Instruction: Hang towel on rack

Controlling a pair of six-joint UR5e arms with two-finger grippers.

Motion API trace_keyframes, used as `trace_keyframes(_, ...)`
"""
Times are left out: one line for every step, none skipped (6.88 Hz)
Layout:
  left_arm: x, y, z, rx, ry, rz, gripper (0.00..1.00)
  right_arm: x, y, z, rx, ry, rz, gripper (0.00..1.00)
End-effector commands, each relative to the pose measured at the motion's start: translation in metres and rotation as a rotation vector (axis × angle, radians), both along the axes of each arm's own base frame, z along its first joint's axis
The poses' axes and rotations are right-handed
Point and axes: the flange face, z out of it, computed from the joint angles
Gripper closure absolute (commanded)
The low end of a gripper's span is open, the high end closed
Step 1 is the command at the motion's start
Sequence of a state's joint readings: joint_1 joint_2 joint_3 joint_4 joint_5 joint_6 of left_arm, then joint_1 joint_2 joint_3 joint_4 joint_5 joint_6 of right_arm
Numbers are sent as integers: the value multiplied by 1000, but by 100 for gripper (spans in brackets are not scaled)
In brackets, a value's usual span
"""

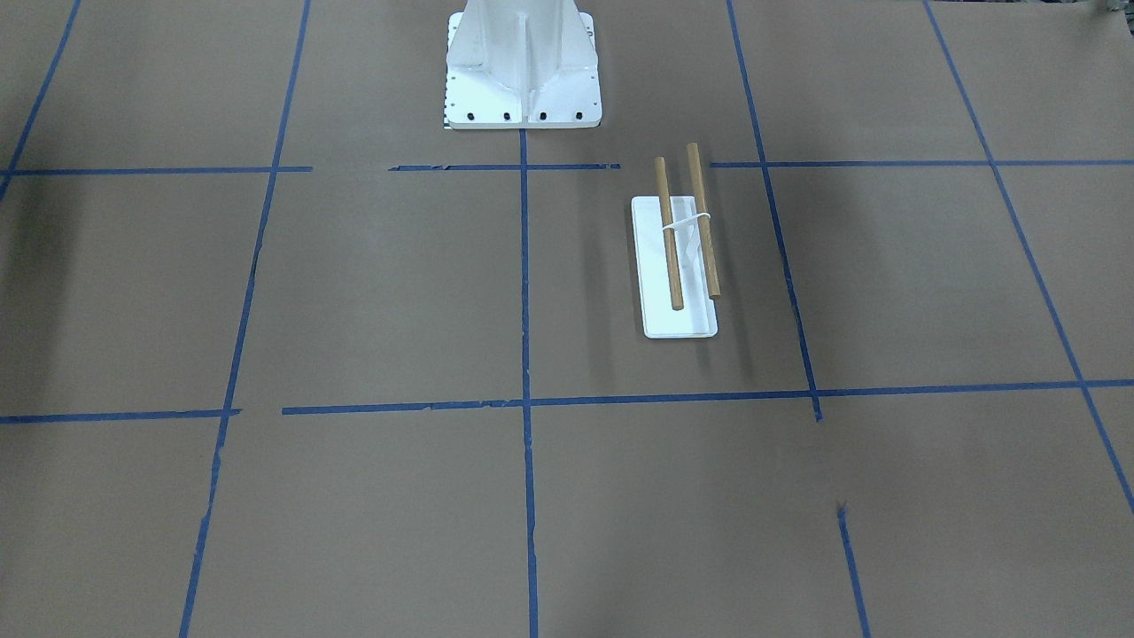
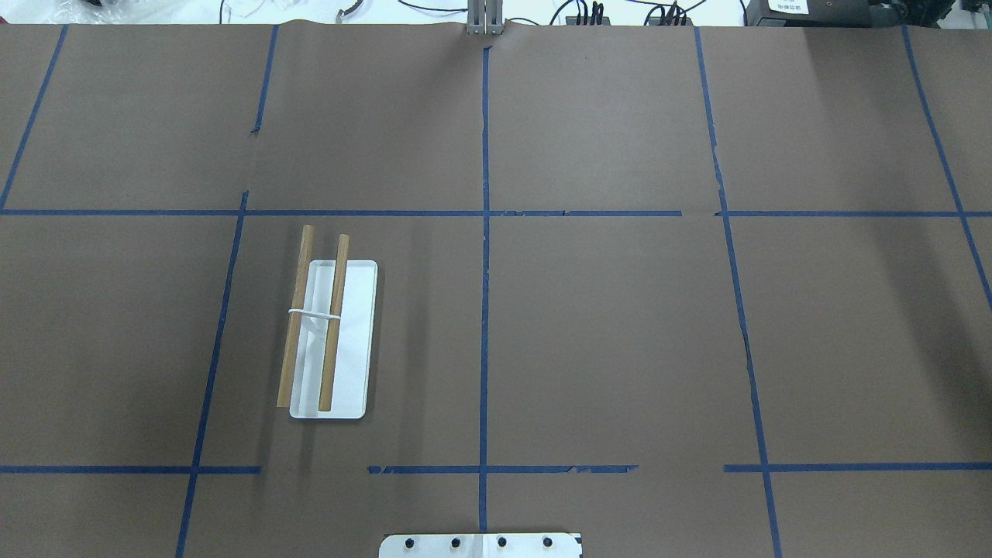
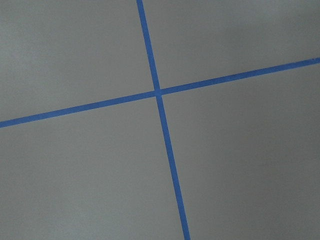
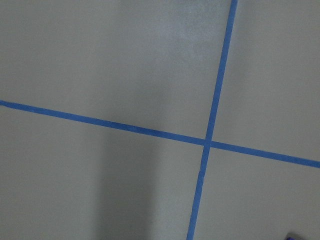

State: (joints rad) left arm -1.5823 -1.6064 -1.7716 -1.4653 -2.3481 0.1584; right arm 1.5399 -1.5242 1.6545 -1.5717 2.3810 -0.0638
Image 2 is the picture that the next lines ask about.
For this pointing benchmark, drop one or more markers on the right wooden rack bar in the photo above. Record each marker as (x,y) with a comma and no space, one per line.
(333,333)

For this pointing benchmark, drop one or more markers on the wooden rack bar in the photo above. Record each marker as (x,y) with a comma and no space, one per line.
(291,344)
(333,333)

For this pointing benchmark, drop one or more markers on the white rack base tray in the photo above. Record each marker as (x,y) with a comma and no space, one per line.
(351,381)

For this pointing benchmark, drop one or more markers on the left wooden rack bar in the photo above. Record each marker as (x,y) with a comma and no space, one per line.
(291,344)

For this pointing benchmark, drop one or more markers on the brown paper table cover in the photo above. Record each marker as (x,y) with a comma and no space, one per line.
(692,292)

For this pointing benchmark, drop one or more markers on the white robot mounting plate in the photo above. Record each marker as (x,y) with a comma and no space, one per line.
(513,544)

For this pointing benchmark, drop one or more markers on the white wire rack frame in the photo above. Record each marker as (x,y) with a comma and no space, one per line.
(311,321)

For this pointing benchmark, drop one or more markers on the grey aluminium camera post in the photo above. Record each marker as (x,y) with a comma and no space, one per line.
(485,17)

